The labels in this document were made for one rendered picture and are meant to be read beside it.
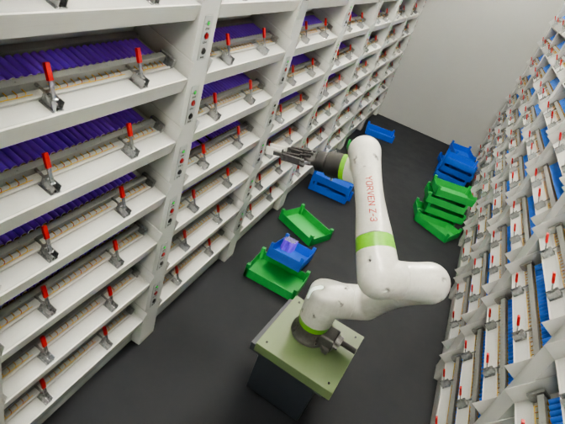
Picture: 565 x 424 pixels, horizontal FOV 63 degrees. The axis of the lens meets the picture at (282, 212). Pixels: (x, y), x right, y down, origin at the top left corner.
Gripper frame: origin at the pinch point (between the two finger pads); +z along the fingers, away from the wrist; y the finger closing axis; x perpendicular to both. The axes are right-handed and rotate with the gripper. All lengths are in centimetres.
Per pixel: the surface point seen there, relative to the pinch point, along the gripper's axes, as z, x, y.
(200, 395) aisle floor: 3, -89, -44
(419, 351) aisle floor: -72, -105, 43
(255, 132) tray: 23.4, -6.4, 30.0
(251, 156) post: 24.4, -18.5, 30.3
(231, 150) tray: 22.6, -7.6, 7.1
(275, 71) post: 16.3, 21.6, 30.3
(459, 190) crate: -72, -79, 206
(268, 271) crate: 14, -87, 41
